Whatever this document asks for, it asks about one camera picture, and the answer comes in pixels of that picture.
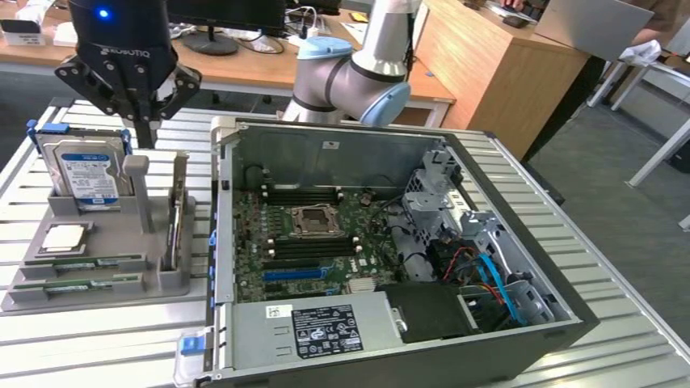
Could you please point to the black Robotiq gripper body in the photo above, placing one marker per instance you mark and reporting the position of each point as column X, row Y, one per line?
column 125, row 28

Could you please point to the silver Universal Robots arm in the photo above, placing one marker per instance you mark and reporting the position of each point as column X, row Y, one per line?
column 334, row 77

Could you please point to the black RAM slot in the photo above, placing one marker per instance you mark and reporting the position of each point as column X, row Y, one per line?
column 313, row 241
column 316, row 251
column 314, row 246
column 302, row 194
column 316, row 255
column 304, row 203
column 302, row 189
column 304, row 198

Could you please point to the green RAM stick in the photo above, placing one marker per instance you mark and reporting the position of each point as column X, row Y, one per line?
column 81, row 263
column 70, row 284

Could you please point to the small white box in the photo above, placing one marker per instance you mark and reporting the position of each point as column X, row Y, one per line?
column 66, row 34

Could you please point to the wooden desk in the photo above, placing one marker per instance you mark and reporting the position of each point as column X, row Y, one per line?
column 254, row 66

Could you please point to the black computer monitor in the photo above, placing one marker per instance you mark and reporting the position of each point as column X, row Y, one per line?
column 226, row 14

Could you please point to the hard disk with blue carrier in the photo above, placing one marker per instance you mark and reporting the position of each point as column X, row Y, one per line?
column 86, row 169

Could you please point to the white power plug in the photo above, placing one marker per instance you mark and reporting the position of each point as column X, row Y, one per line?
column 312, row 26

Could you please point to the yellow sticky notes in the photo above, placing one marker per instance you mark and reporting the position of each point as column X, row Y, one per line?
column 357, row 16

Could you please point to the silver CPU chip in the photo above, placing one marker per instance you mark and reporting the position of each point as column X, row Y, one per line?
column 65, row 238

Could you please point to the grey parts rack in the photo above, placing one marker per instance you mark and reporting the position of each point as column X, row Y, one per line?
column 109, row 242

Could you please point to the CPU socket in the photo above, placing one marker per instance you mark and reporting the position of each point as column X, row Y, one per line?
column 313, row 220

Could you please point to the green motherboard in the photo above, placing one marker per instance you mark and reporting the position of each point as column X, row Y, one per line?
column 254, row 250

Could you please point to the black expansion slot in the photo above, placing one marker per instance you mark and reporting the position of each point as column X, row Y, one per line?
column 292, row 264

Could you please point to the blue expansion slot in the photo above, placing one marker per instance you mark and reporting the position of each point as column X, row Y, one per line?
column 292, row 275

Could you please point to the silver disk bay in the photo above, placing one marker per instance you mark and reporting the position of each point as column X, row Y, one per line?
column 429, row 190

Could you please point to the wooden cabinet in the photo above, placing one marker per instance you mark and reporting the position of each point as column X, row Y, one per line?
column 485, row 72

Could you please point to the silver chipset heat sink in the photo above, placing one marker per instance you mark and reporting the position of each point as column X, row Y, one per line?
column 361, row 285

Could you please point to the grey power supply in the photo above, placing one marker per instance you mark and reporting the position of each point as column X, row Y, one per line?
column 254, row 335

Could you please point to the blue case latch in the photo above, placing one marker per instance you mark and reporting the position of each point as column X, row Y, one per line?
column 189, row 345

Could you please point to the black plastic shroud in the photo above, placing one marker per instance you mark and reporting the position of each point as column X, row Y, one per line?
column 426, row 315

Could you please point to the silver laptop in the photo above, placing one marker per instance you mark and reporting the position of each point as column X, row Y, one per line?
column 588, row 24

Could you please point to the black open PC case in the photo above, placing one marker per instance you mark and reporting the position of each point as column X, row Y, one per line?
column 540, row 291

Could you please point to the white crumpled cloth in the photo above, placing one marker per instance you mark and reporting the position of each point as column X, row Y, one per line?
column 641, row 52

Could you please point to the white metal table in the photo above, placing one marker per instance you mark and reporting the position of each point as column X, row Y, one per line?
column 664, row 105

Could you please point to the person in brown shirt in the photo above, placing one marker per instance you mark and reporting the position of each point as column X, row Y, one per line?
column 669, row 20

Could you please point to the silver metal drive bracket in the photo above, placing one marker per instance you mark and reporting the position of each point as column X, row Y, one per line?
column 517, row 250

